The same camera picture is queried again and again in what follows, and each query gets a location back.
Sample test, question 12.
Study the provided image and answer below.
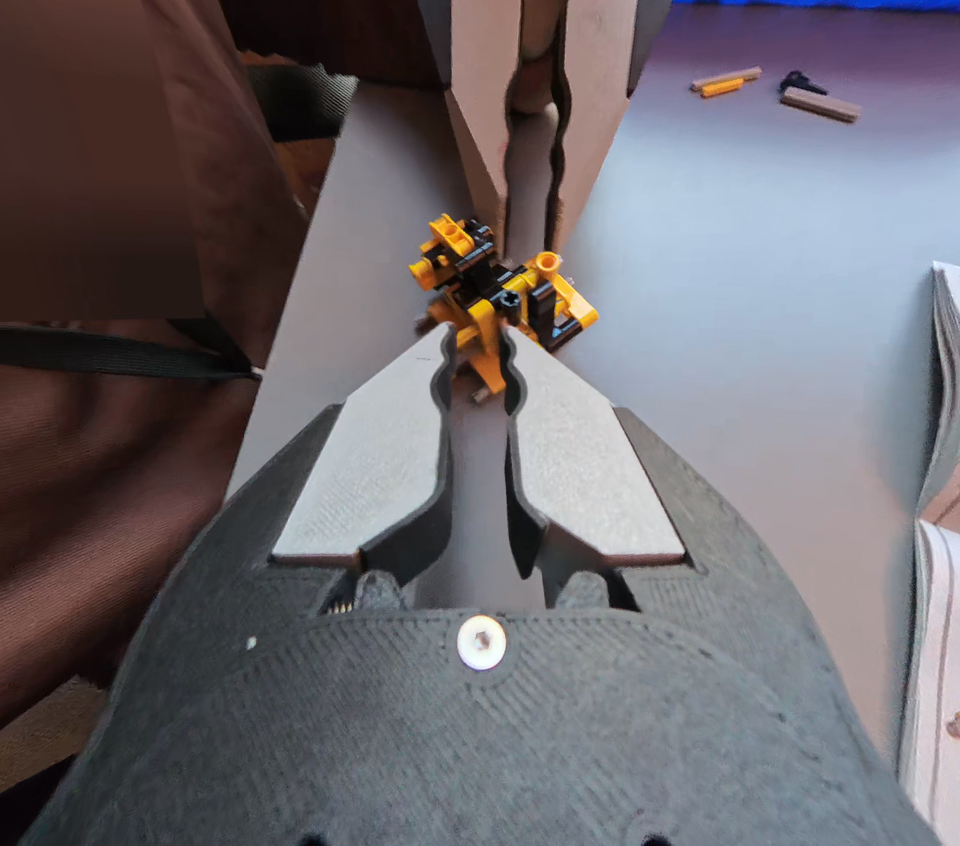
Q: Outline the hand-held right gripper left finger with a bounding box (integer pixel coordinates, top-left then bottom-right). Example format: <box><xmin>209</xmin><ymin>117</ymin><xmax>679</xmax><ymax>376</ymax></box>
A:
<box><xmin>271</xmin><ymin>321</ymin><xmax>456</xmax><ymax>589</ymax></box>

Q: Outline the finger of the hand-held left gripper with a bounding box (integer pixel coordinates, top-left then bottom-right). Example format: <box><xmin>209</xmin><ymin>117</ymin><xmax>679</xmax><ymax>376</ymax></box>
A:
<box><xmin>446</xmin><ymin>0</ymin><xmax>524</xmax><ymax>256</ymax></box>
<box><xmin>546</xmin><ymin>0</ymin><xmax>643</xmax><ymax>251</ymax></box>

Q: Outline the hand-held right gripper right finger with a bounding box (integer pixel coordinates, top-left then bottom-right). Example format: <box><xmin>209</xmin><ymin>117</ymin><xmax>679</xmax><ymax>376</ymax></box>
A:
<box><xmin>501</xmin><ymin>329</ymin><xmax>688</xmax><ymax>600</ymax></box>

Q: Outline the yellow and black lego model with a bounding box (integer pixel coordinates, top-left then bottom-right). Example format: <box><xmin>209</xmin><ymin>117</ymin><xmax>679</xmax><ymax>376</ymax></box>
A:
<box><xmin>408</xmin><ymin>214</ymin><xmax>600</xmax><ymax>405</ymax></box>

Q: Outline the lego instruction booklet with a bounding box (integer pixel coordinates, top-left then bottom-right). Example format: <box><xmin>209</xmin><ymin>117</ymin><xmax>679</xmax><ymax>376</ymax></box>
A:
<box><xmin>896</xmin><ymin>260</ymin><xmax>960</xmax><ymax>846</ymax></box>

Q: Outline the black webbing strap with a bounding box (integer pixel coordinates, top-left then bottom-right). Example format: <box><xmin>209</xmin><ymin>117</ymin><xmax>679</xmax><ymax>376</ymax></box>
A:
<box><xmin>0</xmin><ymin>316</ymin><xmax>264</xmax><ymax>383</ymax></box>
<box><xmin>246</xmin><ymin>63</ymin><xmax>360</xmax><ymax>143</ymax></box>

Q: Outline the tan lego beam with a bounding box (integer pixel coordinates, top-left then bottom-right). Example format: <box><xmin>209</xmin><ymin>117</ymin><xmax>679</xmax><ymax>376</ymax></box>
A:
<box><xmin>690</xmin><ymin>66</ymin><xmax>763</xmax><ymax>92</ymax></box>
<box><xmin>779</xmin><ymin>89</ymin><xmax>863</xmax><ymax>124</ymax></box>

